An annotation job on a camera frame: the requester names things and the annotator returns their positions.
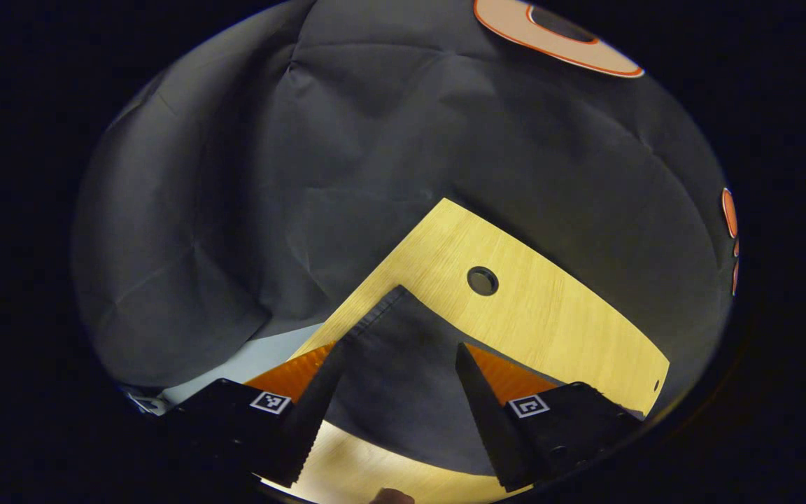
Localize small pale object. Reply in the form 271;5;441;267
123;392;167;416

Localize black backdrop cloth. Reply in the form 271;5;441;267
71;0;740;421

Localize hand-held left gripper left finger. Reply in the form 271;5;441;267
165;341;346;489

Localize dark denim jeans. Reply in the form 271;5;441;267
323;283;649;477

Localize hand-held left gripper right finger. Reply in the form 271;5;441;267
454;342;645;493

